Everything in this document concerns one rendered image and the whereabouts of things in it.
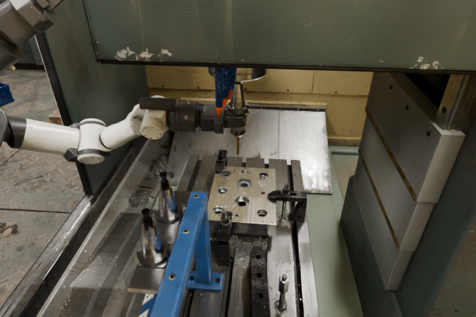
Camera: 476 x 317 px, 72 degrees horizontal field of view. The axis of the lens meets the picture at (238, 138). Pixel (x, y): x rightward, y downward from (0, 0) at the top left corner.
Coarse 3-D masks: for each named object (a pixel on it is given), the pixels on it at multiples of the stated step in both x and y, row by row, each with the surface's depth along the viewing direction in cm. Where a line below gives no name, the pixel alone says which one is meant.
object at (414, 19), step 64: (128, 0) 48; (192, 0) 47; (256, 0) 46; (320, 0) 46; (384, 0) 45; (448, 0) 44; (192, 64) 53; (256, 64) 52; (320, 64) 50; (384, 64) 49; (448, 64) 48
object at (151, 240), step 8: (144, 232) 59; (152, 232) 59; (144, 240) 60; (152, 240) 60; (160, 240) 62; (144, 248) 61; (152, 248) 61; (160, 248) 62; (144, 256) 62; (152, 256) 61
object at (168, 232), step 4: (156, 224) 70; (160, 224) 70; (164, 224) 70; (168, 224) 70; (172, 224) 70; (176, 224) 70; (160, 228) 69; (164, 228) 69; (168, 228) 69; (172, 228) 69; (176, 228) 69; (160, 232) 68; (164, 232) 68; (168, 232) 68; (172, 232) 68; (176, 232) 68; (164, 236) 67; (168, 236) 67; (172, 236) 67; (168, 240) 67; (172, 240) 67; (172, 244) 66
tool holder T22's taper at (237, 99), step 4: (236, 84) 87; (240, 84) 88; (236, 88) 88; (240, 88) 88; (236, 92) 88; (240, 92) 88; (232, 96) 89; (236, 96) 89; (240, 96) 89; (232, 100) 90; (236, 100) 89; (240, 100) 89; (244, 100) 91; (232, 104) 90; (236, 104) 90; (240, 104) 90; (244, 104) 91; (236, 108) 90
